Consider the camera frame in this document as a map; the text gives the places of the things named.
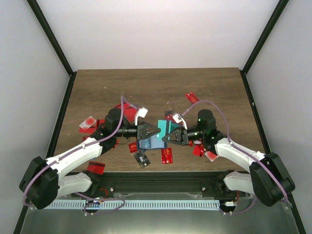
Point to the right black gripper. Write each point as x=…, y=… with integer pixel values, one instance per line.
x=181, y=135

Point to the white slotted cable duct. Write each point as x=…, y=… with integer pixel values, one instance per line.
x=212, y=205

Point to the white red dot card left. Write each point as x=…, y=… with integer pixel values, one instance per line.
x=89, y=122

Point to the navy blue card holder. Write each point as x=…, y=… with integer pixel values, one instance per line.
x=151, y=143

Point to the red card with chip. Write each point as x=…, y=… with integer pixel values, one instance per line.
x=133, y=147

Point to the teal VIP card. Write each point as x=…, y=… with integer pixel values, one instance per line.
x=166, y=127

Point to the red VIP card centre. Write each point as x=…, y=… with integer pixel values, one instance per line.
x=167, y=156

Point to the red card front left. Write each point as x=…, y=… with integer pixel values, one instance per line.
x=96, y=167

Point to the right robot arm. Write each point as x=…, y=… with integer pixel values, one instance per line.
x=265, y=175

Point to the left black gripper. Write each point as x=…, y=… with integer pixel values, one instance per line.
x=142, y=131

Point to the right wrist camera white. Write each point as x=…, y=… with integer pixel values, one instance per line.
x=179, y=119

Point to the white red dot card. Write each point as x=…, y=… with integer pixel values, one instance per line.
x=211, y=156
x=89, y=122

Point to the black card upper centre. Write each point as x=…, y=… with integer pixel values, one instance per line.
x=168, y=115

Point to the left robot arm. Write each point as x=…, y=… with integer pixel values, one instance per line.
x=47, y=179

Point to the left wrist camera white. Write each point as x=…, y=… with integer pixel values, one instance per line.
x=141, y=113

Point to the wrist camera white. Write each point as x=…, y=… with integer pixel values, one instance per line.
x=179, y=119
x=141, y=113

